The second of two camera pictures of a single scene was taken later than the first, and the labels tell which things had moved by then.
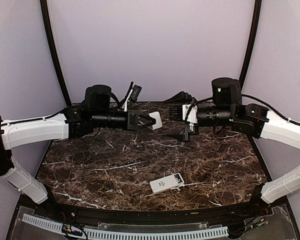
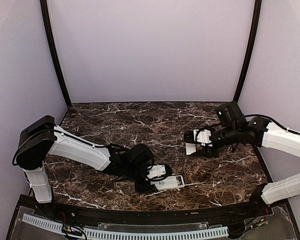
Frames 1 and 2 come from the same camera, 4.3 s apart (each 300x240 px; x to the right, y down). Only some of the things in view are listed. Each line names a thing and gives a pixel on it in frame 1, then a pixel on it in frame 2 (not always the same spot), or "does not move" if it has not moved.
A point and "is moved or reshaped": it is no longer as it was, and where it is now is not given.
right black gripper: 190,128 -> 207,152
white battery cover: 158,123 -> 190,148
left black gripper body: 131,119 -> 140,187
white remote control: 165,183 does not move
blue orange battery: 178,178 is moved or reshaped
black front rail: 237,212 does not move
